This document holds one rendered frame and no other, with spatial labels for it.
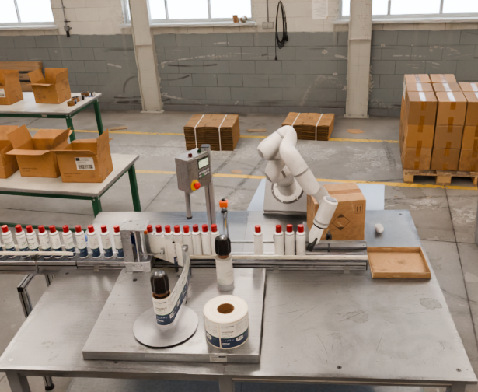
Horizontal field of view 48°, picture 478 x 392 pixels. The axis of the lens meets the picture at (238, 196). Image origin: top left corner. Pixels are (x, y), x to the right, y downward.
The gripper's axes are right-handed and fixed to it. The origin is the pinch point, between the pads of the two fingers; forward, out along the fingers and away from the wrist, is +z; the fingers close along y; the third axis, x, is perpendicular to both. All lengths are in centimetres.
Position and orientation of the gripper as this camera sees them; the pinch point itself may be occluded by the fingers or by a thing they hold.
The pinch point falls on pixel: (310, 247)
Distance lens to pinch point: 303.0
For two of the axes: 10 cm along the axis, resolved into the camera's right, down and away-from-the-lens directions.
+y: -0.9, 4.5, -8.9
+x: 9.5, 3.0, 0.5
